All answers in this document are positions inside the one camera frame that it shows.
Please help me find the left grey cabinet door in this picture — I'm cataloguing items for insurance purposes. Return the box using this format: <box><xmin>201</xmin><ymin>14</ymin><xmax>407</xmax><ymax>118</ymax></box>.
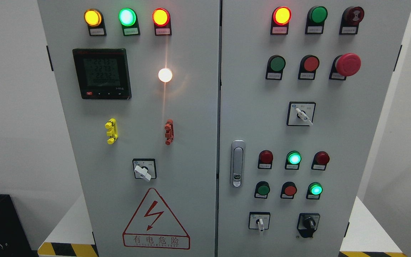
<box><xmin>38</xmin><ymin>0</ymin><xmax>220</xmax><ymax>257</ymax></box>

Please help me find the green indicator light left door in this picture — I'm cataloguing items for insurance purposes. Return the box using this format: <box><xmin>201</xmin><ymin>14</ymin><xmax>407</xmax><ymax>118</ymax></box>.
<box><xmin>118</xmin><ymin>8</ymin><xmax>140</xmax><ymax>36</ymax></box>

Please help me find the white selector switch upper right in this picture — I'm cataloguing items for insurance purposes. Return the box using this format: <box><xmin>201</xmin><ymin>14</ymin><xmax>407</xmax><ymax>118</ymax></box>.
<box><xmin>286</xmin><ymin>101</ymin><xmax>316</xmax><ymax>126</ymax></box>

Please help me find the red terminal connector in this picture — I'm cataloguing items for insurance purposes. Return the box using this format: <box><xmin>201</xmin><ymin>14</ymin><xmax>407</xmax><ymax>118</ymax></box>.
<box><xmin>164</xmin><ymin>119</ymin><xmax>174</xmax><ymax>145</ymax></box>

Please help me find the white selector switch lower right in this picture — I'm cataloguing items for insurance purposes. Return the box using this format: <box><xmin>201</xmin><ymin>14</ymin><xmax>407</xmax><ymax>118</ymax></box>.
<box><xmin>248</xmin><ymin>211</ymin><xmax>271</xmax><ymax>232</ymax></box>

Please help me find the white selector switch left door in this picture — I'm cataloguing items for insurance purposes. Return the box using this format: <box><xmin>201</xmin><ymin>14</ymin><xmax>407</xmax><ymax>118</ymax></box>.
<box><xmin>132</xmin><ymin>158</ymin><xmax>157</xmax><ymax>182</ymax></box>

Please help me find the green unlit indicator top right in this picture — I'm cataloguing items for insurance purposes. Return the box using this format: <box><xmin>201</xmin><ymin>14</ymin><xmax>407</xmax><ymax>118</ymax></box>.
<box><xmin>305</xmin><ymin>5</ymin><xmax>328</xmax><ymax>34</ymax></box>

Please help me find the right grey cabinet door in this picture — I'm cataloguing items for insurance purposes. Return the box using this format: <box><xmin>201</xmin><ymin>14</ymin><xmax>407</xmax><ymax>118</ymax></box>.
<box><xmin>217</xmin><ymin>0</ymin><xmax>411</xmax><ymax>257</ymax></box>

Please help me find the yellow terminal connector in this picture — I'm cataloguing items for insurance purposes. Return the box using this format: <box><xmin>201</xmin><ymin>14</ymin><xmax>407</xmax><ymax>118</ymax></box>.
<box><xmin>105</xmin><ymin>118</ymin><xmax>118</xmax><ymax>145</ymax></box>

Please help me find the white selector switch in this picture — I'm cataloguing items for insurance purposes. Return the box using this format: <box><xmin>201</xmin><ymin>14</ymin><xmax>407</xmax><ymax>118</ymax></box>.
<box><xmin>286</xmin><ymin>101</ymin><xmax>316</xmax><ymax>126</ymax></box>
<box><xmin>248</xmin><ymin>211</ymin><xmax>271</xmax><ymax>232</ymax></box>

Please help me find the black rotary knob switch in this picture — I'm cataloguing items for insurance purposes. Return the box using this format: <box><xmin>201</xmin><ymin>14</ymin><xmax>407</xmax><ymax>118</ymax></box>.
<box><xmin>296</xmin><ymin>213</ymin><xmax>320</xmax><ymax>238</ymax></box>

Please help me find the grey cabinet door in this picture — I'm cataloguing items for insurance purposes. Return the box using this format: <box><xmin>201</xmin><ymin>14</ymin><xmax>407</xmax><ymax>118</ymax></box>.
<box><xmin>217</xmin><ymin>0</ymin><xmax>411</xmax><ymax>257</ymax></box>
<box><xmin>38</xmin><ymin>0</ymin><xmax>220</xmax><ymax>257</ymax></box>

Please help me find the red push button upper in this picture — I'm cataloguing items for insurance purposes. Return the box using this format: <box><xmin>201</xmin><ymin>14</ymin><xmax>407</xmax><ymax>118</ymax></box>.
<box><xmin>298</xmin><ymin>54</ymin><xmax>320</xmax><ymax>80</ymax></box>

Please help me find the white glowing indicator light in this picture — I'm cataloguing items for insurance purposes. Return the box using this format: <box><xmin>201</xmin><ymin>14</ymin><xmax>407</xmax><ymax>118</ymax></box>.
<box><xmin>158</xmin><ymin>68</ymin><xmax>173</xmax><ymax>83</ymax></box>

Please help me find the red push button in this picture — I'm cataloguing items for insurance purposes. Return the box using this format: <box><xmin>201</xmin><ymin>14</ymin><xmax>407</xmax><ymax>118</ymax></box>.
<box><xmin>280</xmin><ymin>182</ymin><xmax>297</xmax><ymax>200</ymax></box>
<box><xmin>298</xmin><ymin>54</ymin><xmax>320</xmax><ymax>80</ymax></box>

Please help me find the green push button upper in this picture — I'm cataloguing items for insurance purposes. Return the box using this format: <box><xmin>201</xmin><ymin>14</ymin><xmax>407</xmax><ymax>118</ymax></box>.
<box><xmin>265</xmin><ymin>54</ymin><xmax>286</xmax><ymax>80</ymax></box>

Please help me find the dark red indicator left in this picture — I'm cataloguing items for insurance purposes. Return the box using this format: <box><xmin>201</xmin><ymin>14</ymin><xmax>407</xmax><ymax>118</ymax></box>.
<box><xmin>258</xmin><ymin>150</ymin><xmax>274</xmax><ymax>169</ymax></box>

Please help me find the red emergency stop mushroom button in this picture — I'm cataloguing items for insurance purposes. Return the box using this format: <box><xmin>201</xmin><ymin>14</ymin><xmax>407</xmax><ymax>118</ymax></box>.
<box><xmin>329</xmin><ymin>53</ymin><xmax>361</xmax><ymax>80</ymax></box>

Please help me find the dark red indicator right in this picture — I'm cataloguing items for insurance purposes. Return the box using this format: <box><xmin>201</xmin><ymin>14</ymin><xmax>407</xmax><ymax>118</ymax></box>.
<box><xmin>311</xmin><ymin>151</ymin><xmax>330</xmax><ymax>171</ymax></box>

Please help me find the silver door latch handle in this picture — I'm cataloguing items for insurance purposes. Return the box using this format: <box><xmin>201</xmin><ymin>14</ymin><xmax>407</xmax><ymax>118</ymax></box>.
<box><xmin>230</xmin><ymin>140</ymin><xmax>246</xmax><ymax>188</ymax></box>

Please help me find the red-orange indicator light left door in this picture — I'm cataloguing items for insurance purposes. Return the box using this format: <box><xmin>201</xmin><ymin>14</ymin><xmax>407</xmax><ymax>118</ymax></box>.
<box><xmin>152</xmin><ymin>8</ymin><xmax>172</xmax><ymax>36</ymax></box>

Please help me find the black digital power meter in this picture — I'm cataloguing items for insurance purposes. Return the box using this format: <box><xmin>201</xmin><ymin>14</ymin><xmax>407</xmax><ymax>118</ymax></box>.
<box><xmin>73</xmin><ymin>48</ymin><xmax>132</xmax><ymax>100</ymax></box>

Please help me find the green lit push button lower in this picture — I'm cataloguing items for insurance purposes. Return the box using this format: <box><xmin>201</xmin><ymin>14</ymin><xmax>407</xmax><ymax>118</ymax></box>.
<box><xmin>306</xmin><ymin>182</ymin><xmax>323</xmax><ymax>200</ymax></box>

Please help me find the green lit indicator middle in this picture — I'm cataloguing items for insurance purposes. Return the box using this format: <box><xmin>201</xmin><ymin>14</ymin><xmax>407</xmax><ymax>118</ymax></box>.
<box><xmin>284</xmin><ymin>150</ymin><xmax>302</xmax><ymax>170</ymax></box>

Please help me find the white platform with hazard stripes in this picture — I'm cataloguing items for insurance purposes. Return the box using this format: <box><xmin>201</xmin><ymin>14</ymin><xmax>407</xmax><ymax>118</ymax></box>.
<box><xmin>35</xmin><ymin>196</ymin><xmax>404</xmax><ymax>257</ymax></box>

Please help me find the red lit indicator right door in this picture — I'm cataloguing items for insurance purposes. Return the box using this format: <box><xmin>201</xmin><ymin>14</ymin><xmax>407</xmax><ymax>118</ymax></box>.
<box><xmin>270</xmin><ymin>6</ymin><xmax>291</xmax><ymax>35</ymax></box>

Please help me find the dark red indicator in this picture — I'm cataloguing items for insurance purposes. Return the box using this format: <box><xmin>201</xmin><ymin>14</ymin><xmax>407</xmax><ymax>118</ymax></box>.
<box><xmin>258</xmin><ymin>150</ymin><xmax>274</xmax><ymax>169</ymax></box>
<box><xmin>311</xmin><ymin>151</ymin><xmax>330</xmax><ymax>171</ymax></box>

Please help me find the red push button lower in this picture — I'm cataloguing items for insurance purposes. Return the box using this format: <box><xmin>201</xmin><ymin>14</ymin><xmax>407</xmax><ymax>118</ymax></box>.
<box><xmin>280</xmin><ymin>182</ymin><xmax>297</xmax><ymax>200</ymax></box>

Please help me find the red high voltage warning sticker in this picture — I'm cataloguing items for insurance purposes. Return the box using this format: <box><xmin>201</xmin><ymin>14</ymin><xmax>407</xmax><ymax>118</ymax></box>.
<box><xmin>122</xmin><ymin>188</ymin><xmax>191</xmax><ymax>250</ymax></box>

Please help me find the yellow indicator light left door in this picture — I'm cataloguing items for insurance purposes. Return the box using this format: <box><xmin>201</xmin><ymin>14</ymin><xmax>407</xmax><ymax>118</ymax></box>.
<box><xmin>84</xmin><ymin>9</ymin><xmax>107</xmax><ymax>36</ymax></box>

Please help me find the red buzzer alarm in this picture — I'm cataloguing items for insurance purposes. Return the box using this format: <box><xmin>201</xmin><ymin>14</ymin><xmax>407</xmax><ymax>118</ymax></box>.
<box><xmin>339</xmin><ymin>6</ymin><xmax>364</xmax><ymax>35</ymax></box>

